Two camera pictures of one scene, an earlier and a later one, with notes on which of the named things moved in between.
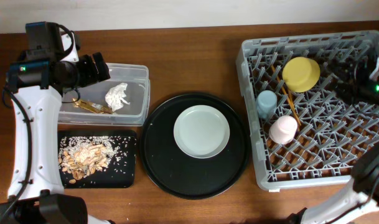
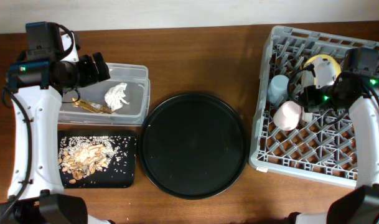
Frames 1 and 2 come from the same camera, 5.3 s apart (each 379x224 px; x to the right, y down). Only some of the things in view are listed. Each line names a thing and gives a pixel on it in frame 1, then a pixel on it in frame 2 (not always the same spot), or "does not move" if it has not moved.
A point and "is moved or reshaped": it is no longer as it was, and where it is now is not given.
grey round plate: (201, 131) -> (307, 116)
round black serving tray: (187, 176) does not move
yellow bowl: (300, 73) -> (327, 70)
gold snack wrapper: (93, 107) does not move
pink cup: (283, 129) -> (286, 117)
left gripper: (92, 75) does not move
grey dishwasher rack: (302, 132) is moved or reshaped
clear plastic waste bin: (123, 99) does not move
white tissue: (114, 97) does not move
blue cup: (266, 102) -> (277, 89)
